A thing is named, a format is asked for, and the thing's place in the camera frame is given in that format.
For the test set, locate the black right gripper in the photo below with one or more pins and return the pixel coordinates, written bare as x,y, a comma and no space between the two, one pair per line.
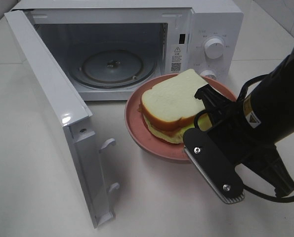
235,139

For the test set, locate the white bread sandwich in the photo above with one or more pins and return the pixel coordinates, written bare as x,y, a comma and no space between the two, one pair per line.
169,107

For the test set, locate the pink round plate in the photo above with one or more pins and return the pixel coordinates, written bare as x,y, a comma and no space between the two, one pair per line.
139,131

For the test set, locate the white microwave door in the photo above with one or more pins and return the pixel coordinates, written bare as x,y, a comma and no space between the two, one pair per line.
67,117

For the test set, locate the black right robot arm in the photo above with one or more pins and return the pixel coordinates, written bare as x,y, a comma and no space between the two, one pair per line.
268,106

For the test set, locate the lower white timer knob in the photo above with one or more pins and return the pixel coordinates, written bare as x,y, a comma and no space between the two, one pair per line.
208,73

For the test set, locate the upper white power knob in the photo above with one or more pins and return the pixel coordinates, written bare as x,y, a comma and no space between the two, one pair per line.
214,47

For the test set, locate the white warning label sticker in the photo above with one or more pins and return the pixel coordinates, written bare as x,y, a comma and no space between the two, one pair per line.
177,58

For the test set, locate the glass microwave turntable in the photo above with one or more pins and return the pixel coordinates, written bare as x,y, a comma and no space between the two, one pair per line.
116,68

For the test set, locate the white microwave oven body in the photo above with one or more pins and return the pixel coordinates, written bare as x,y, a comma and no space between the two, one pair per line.
76,29

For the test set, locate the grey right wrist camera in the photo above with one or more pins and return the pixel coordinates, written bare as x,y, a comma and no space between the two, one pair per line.
213,165

